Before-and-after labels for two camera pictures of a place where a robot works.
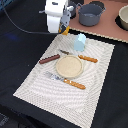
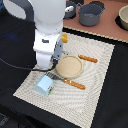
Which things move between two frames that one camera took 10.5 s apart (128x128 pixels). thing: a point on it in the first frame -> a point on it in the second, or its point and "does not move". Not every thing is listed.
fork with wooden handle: (65, 80) does not move
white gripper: (58, 13) -> (47, 46)
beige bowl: (123, 15) does not move
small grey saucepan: (72, 8) does not move
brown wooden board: (107, 25) does not move
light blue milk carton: (79, 42) -> (44, 85)
